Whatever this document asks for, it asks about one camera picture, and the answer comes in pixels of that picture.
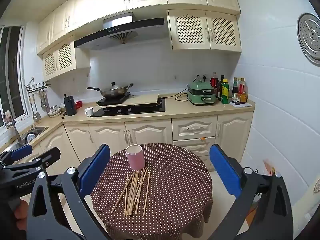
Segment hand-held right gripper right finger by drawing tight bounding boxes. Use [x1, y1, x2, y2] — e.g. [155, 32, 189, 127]
[209, 144, 293, 240]

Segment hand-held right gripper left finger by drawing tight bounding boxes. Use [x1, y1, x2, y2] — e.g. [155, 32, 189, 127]
[26, 144, 112, 240]

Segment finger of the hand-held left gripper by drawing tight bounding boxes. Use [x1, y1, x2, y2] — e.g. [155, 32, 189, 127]
[0, 144, 33, 166]
[14, 147, 61, 172]

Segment pink cup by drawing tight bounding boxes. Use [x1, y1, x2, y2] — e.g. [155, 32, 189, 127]
[125, 144, 146, 170]

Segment bunch of wooden chopsticks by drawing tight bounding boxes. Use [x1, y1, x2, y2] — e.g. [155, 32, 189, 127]
[111, 168, 151, 217]

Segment person's left hand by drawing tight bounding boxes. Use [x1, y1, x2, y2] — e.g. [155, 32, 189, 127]
[13, 199, 28, 228]

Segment steel faucet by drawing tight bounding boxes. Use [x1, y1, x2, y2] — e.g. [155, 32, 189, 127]
[10, 119, 23, 144]

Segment cream cabinet drawer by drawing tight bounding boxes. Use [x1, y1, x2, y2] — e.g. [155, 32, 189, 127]
[173, 137, 216, 155]
[172, 118, 217, 140]
[199, 154, 212, 172]

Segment steel sink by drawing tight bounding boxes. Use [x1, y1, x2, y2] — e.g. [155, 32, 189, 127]
[7, 126, 50, 150]

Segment metal ladle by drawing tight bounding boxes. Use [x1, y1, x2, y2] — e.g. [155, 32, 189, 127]
[31, 94, 42, 122]

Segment stacked bowls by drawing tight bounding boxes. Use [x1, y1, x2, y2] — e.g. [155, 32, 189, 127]
[47, 105, 62, 118]

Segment metal skimmer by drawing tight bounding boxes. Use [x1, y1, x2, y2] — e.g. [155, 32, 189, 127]
[40, 91, 48, 112]

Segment black kettle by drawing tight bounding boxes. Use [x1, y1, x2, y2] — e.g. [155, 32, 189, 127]
[63, 94, 77, 117]

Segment brown polka dot tablecloth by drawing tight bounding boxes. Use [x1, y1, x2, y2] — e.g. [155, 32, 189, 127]
[90, 143, 213, 240]

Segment cream base cabinet run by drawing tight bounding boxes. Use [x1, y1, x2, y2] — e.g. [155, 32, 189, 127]
[0, 97, 256, 178]

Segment black induction cooker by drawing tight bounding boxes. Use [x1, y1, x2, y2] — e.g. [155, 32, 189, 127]
[96, 92, 131, 107]

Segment black glass gas stove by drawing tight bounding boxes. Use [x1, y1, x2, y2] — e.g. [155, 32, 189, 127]
[90, 98, 166, 118]

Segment green yellow bottle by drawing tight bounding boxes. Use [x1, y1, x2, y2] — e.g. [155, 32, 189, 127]
[221, 79, 230, 105]

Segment metal wok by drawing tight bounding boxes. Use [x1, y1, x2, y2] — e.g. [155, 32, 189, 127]
[87, 82, 134, 98]

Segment green electric cooker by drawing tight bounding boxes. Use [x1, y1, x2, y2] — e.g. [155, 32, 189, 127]
[187, 80, 217, 106]

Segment dark olive bottle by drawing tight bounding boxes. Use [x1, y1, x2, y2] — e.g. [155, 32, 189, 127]
[218, 75, 225, 102]

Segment dark sauce bottle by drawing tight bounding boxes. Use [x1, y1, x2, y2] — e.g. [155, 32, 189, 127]
[232, 77, 238, 103]

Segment glass wok lid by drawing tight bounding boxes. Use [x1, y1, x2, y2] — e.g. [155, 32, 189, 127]
[104, 82, 125, 91]

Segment window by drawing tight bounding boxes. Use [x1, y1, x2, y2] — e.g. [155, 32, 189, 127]
[0, 25, 27, 128]

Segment black steel range hood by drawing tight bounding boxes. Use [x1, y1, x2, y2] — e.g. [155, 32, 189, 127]
[74, 12, 168, 51]

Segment round metal steamer plate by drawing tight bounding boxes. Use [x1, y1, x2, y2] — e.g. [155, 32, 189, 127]
[297, 13, 320, 67]

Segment metal wall utensil rack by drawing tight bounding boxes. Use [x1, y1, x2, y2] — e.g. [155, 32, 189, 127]
[24, 76, 52, 93]

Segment black power cord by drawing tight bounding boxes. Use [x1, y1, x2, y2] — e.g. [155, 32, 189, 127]
[160, 91, 191, 102]

